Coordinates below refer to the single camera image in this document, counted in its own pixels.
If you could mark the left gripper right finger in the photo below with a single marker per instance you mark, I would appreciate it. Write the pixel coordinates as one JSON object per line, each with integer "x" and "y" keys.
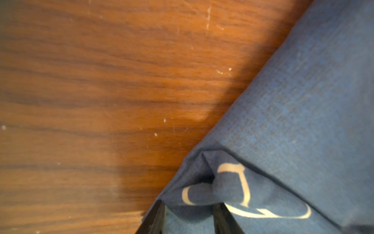
{"x": 224, "y": 222}

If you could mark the blue fish-print pillowcase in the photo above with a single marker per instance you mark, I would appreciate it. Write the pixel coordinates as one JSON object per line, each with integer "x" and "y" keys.
{"x": 294, "y": 154}

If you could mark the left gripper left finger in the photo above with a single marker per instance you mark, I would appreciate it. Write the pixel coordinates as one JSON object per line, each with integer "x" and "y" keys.
{"x": 154, "y": 221}

